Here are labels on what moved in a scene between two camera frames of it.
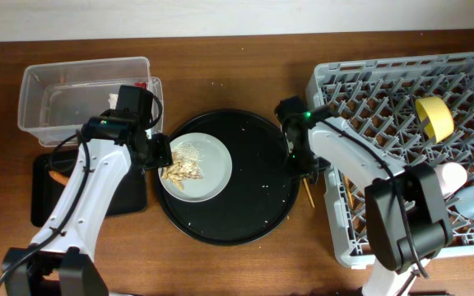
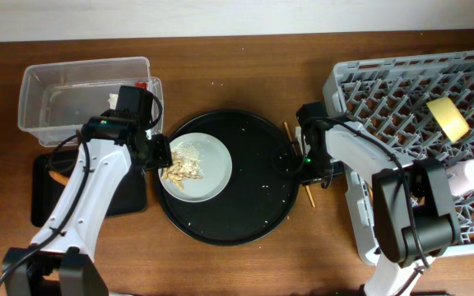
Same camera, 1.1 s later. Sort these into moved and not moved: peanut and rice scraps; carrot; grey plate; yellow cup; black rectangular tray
Moved: yellow cup
Not moved: peanut and rice scraps; grey plate; black rectangular tray; carrot
